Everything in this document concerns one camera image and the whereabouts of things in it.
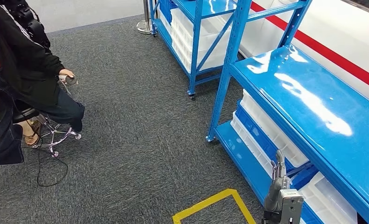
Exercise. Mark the chrome stanchion post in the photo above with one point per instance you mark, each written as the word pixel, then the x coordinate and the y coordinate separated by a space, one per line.
pixel 146 21

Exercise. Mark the white car with red stripe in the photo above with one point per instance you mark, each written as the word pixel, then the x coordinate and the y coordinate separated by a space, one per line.
pixel 342 28

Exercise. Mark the person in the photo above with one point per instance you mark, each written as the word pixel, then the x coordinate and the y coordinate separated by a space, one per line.
pixel 23 68

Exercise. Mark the handheld teleoperation controller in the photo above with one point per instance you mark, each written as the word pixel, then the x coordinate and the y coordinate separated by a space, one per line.
pixel 70 80

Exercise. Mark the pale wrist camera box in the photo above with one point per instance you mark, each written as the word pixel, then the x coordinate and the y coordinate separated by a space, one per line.
pixel 291 207

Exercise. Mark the black headset device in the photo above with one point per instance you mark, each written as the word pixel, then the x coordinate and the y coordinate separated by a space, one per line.
pixel 32 24

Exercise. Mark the blue steel shelf rack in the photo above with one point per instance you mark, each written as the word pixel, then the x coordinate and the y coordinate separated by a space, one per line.
pixel 195 46
pixel 311 92

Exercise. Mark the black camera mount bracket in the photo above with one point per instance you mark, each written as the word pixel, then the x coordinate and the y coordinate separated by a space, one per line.
pixel 269 218

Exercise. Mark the white plastic bin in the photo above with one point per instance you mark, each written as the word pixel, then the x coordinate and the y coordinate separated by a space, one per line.
pixel 209 63
pixel 274 133
pixel 209 28
pixel 249 145
pixel 207 46
pixel 326 198
pixel 164 23

